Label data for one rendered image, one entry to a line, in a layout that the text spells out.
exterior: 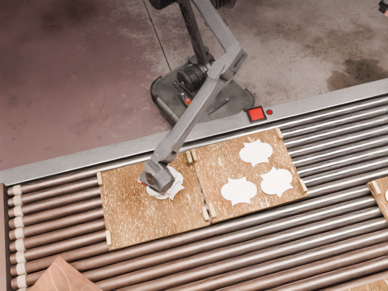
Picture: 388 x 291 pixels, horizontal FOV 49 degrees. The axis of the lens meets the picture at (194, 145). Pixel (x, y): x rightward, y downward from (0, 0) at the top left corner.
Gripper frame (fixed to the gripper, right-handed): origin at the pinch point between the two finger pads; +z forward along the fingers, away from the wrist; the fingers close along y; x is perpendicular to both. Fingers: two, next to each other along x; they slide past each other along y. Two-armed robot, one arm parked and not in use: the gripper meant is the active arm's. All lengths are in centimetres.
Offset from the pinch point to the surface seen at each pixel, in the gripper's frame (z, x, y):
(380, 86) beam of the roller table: 3, -103, -60
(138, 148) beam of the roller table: 4.8, -14.1, 19.9
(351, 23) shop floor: 92, -243, -19
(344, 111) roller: 3, -80, -51
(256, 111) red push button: 2, -58, -16
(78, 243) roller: 5.5, 34.0, 15.0
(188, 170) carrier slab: 2.6, -15.5, -5.8
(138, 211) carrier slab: 3.1, 10.8, 1.6
